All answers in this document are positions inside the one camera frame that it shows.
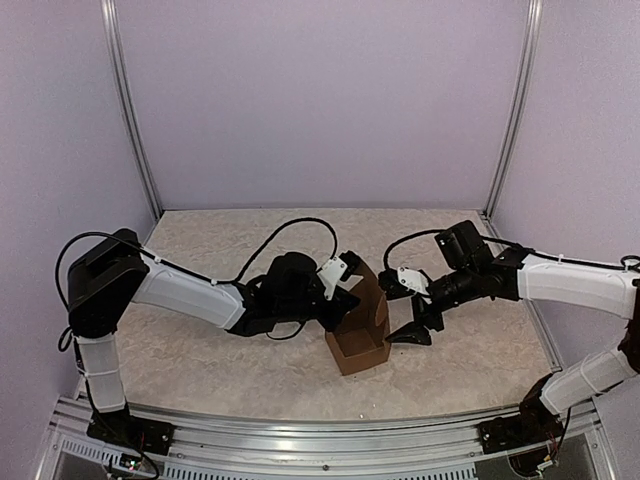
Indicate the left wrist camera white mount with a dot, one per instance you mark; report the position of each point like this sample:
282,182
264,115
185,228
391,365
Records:
336,270

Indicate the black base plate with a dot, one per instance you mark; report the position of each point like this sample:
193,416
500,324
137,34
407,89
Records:
517,431
124,429

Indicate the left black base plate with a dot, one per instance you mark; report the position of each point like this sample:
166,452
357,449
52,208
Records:
124,429

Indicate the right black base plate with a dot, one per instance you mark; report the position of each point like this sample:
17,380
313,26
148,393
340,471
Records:
517,431

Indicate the aluminium frame post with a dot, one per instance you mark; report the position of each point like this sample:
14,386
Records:
517,107
118,64

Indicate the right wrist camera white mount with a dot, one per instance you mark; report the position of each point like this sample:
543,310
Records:
415,280

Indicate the front aluminium rail frame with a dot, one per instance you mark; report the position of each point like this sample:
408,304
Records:
208,446

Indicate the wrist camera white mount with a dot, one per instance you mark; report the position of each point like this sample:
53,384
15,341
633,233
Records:
336,270
415,280

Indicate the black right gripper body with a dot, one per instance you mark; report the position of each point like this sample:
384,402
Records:
423,312

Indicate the brown cardboard paper box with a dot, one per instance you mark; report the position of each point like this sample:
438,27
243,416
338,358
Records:
359,343

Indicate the left aluminium frame post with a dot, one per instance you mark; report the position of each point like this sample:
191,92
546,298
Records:
118,64

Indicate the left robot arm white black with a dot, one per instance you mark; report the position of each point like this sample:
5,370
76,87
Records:
119,271

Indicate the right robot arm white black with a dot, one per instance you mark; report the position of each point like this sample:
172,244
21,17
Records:
521,273

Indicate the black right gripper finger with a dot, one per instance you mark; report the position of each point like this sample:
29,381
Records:
410,333
396,292

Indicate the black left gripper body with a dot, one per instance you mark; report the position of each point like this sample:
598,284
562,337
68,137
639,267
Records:
327,321

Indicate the right aluminium frame post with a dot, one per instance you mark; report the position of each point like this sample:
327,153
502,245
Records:
517,107

